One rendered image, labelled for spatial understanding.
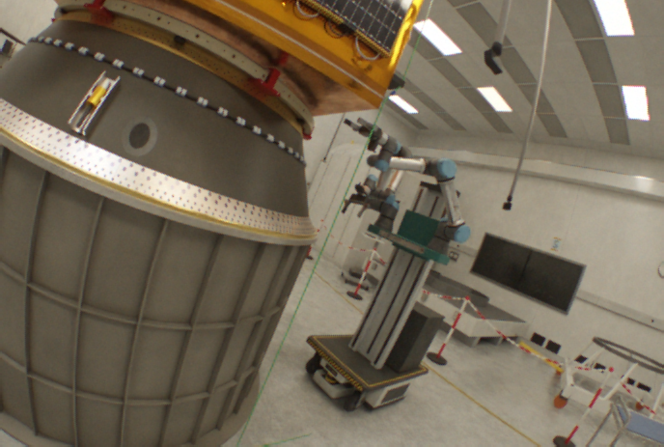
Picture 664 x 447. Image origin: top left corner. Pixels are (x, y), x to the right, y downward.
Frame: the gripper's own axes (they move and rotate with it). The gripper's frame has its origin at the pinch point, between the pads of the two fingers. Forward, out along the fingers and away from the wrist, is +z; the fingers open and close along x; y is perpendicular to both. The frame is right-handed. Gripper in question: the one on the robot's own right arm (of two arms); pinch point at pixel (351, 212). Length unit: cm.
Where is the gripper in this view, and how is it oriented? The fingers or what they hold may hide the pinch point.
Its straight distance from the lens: 202.5
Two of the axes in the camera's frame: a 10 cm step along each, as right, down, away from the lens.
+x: -7.4, -1.6, 6.5
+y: 4.3, 6.2, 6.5
